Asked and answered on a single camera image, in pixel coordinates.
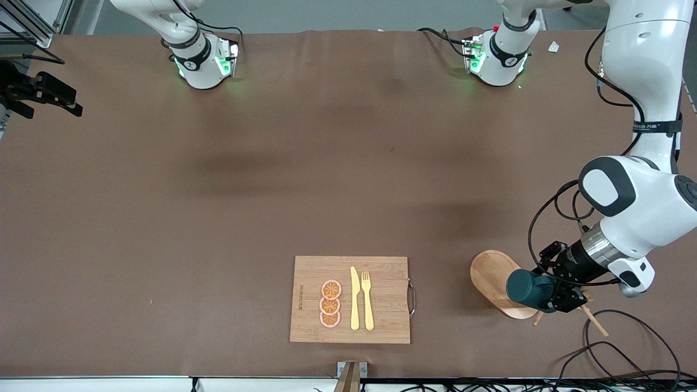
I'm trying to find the dark teal ribbed cup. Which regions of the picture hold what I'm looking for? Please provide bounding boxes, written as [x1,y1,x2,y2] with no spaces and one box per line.
[506,269,557,313]

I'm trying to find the wooden mug tree stand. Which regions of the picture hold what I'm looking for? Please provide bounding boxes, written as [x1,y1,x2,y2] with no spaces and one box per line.
[470,249,609,337]

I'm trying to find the yellow plastic fork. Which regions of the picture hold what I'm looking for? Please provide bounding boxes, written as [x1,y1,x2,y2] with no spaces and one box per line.
[361,271,375,332]

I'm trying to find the yellow plastic knife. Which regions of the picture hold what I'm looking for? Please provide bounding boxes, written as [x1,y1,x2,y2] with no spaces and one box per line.
[350,266,361,331]

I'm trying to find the brown table cover mat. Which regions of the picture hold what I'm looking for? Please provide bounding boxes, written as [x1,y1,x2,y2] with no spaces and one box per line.
[0,27,697,379]

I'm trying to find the brown slanted bar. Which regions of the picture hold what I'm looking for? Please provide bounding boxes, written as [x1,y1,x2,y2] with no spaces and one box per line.
[333,362,361,392]

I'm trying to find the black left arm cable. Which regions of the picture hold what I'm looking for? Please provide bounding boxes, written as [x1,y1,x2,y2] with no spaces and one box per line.
[527,26,681,287]

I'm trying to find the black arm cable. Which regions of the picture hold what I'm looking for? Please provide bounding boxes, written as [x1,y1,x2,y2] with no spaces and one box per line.
[0,21,66,65]
[527,26,681,287]

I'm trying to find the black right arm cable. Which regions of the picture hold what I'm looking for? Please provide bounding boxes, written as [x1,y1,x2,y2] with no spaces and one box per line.
[0,21,66,65]

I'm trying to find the aluminium frame profile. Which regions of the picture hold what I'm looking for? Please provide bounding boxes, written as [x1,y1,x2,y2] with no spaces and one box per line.
[0,0,74,48]

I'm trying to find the black thin table cable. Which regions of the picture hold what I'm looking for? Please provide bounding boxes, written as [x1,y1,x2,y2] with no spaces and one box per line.
[555,340,654,384]

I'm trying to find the black looped table cable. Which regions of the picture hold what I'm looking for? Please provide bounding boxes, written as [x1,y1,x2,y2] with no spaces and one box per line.
[584,309,682,382]

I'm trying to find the bamboo cutting board metal handle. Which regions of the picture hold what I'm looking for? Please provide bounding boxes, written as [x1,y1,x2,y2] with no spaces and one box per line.
[289,256,417,345]

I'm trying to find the black base cable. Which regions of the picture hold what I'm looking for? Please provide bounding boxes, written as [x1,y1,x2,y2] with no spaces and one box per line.
[417,27,470,58]
[193,19,244,52]

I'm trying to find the grey metal bracket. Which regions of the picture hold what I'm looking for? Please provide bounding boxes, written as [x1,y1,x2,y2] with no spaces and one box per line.
[337,361,368,379]

